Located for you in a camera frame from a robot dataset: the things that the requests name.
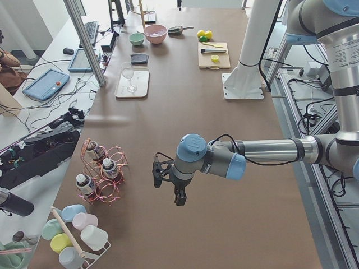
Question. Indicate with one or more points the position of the yellow lemon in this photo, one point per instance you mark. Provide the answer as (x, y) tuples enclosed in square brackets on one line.
[(209, 34), (200, 33)]

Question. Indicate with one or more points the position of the tea bottle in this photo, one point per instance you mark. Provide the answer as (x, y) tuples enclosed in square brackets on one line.
[(86, 185), (110, 168), (95, 151)]

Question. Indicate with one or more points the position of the green cup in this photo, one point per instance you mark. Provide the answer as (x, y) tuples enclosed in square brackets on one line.
[(51, 229)]

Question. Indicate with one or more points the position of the metal ice scoop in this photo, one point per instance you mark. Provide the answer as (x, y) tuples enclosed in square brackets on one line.
[(176, 30)]

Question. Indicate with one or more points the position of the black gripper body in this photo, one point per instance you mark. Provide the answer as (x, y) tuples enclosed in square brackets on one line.
[(178, 184)]

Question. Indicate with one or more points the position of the blue teach pendant near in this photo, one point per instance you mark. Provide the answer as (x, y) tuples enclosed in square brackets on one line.
[(48, 84)]

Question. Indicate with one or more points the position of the grey folded cloth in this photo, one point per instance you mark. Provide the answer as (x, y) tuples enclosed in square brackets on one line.
[(139, 59)]

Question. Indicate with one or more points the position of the wooden stand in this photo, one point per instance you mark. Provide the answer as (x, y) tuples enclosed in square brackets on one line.
[(148, 17)]

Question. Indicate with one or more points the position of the half lemon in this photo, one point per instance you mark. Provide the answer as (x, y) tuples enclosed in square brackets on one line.
[(214, 58)]

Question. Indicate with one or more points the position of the green lime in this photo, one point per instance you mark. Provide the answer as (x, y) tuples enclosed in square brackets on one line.
[(203, 39)]

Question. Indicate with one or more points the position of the black thermos bottle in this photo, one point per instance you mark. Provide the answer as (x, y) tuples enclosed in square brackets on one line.
[(15, 205)]

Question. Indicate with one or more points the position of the bamboo cutting board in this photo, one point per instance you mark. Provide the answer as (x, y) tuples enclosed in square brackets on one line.
[(204, 60)]

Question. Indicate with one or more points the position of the grey blue cup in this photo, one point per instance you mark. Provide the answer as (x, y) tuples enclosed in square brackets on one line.
[(70, 259)]

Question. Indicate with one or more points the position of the black keyboard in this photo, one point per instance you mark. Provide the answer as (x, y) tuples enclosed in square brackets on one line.
[(92, 31)]

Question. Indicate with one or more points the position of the green bowl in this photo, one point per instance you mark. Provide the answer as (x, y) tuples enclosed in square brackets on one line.
[(136, 39)]

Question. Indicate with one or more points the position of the yellow plastic knife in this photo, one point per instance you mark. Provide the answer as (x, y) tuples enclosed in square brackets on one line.
[(212, 45)]

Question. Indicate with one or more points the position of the clear wine glass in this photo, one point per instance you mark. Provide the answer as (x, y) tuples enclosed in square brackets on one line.
[(128, 72)]

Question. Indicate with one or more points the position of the aluminium frame post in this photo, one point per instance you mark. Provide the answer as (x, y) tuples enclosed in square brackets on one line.
[(75, 16)]

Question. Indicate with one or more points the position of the copper wire bottle basket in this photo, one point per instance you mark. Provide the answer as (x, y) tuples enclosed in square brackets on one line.
[(107, 190)]

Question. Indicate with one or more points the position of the white cup rack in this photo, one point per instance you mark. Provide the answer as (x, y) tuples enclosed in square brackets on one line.
[(90, 256)]

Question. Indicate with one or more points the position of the cream rabbit tray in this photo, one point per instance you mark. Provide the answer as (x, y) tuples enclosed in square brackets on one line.
[(140, 79)]

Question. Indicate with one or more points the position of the pink cup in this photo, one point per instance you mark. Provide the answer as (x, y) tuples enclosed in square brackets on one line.
[(82, 220)]

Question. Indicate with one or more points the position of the white cup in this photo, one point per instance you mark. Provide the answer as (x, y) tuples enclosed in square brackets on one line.
[(95, 238)]

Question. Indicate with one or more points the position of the steel muddler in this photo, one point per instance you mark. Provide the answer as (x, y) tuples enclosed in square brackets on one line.
[(212, 51)]

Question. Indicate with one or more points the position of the black computer mouse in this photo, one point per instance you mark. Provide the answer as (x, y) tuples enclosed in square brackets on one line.
[(68, 51)]

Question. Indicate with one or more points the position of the blue teach pendant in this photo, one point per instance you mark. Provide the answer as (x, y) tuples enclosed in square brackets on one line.
[(48, 84), (79, 62)]

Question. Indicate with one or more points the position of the yellow cup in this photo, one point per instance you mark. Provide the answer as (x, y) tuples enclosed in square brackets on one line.
[(60, 242)]

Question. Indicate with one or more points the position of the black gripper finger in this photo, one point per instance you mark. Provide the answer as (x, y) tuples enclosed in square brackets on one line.
[(177, 197), (183, 197)]

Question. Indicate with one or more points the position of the blue teach pendant far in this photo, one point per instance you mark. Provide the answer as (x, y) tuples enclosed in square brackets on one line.
[(79, 62)]

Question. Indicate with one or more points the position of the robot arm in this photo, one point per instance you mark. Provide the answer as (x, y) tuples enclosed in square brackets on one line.
[(332, 23)]

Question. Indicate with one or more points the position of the pink bowl with ice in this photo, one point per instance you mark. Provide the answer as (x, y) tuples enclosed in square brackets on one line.
[(155, 33)]

